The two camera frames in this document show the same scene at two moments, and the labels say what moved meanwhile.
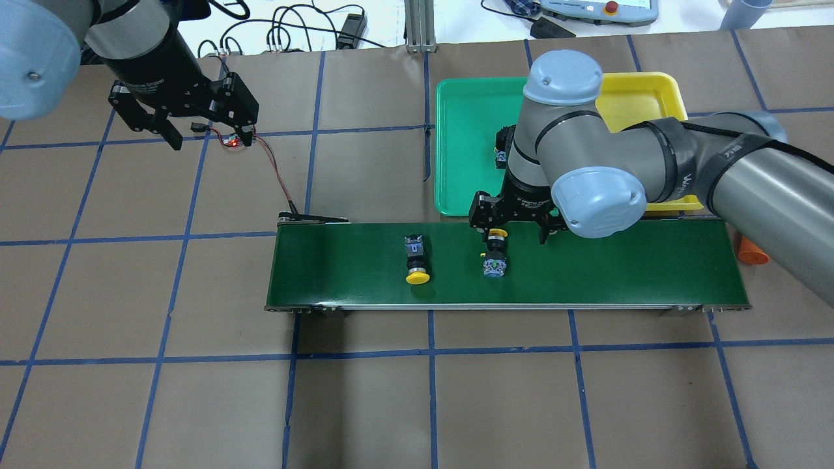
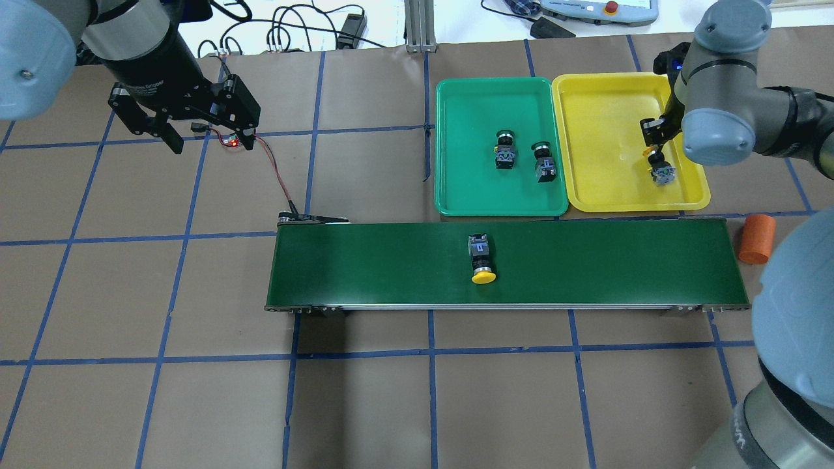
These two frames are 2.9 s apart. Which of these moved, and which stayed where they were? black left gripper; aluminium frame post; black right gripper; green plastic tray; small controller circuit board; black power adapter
Moved: black right gripper
Stayed: black power adapter; small controller circuit board; black left gripper; green plastic tray; aluminium frame post
